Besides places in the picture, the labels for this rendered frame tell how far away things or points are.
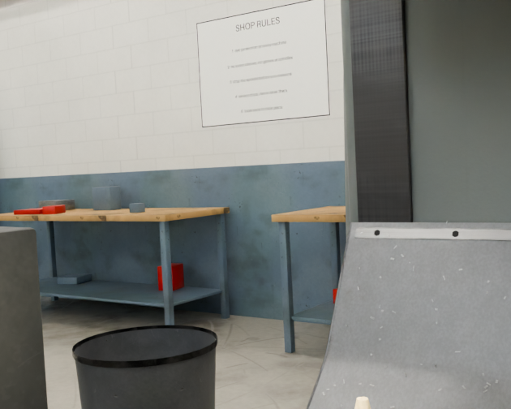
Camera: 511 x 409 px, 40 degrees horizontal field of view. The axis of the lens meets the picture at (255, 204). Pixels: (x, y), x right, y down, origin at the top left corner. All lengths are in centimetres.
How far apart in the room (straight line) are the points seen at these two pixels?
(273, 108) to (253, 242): 105
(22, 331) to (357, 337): 33
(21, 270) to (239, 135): 509
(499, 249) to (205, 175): 518
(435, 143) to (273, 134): 471
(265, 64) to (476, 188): 482
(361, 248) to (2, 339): 37
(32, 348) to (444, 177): 41
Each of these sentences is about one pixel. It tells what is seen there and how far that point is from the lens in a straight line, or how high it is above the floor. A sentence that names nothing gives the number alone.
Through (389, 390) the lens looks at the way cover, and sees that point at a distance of 69.
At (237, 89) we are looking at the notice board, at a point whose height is 180.
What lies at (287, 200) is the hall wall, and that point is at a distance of 535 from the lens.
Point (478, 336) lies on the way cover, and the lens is 68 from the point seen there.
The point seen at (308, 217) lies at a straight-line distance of 431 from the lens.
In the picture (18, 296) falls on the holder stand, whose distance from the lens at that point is 55.
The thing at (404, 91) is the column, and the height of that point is 125.
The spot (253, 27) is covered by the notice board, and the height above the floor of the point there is 225.
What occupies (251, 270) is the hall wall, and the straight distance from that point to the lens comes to 561.
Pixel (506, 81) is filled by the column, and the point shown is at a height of 125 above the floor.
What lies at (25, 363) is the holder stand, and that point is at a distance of 56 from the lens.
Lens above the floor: 118
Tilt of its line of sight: 3 degrees down
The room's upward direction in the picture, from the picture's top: 3 degrees counter-clockwise
